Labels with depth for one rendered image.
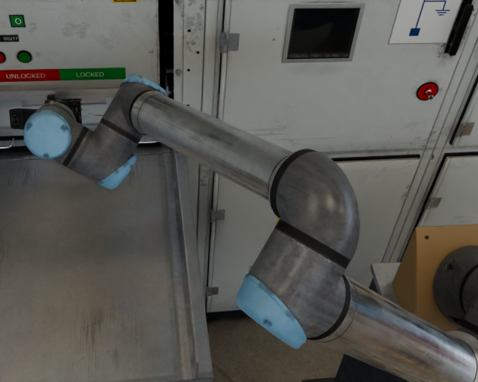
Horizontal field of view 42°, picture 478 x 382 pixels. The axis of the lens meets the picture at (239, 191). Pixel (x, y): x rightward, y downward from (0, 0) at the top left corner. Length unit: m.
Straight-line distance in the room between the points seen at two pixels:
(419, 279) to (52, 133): 0.86
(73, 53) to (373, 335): 0.99
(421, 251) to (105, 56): 0.88
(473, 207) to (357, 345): 1.28
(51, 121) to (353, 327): 0.69
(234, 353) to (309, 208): 1.52
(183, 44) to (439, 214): 1.07
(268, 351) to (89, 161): 1.28
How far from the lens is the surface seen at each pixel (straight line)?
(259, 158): 0.96
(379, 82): 1.69
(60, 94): 1.62
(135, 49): 1.59
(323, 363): 2.36
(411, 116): 1.81
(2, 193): 1.69
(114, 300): 1.43
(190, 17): 1.50
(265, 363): 2.33
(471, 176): 2.08
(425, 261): 1.51
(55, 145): 1.27
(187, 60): 1.56
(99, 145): 1.29
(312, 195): 0.86
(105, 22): 1.55
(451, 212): 2.19
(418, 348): 1.10
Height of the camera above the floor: 2.02
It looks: 46 degrees down
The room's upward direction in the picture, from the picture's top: 6 degrees clockwise
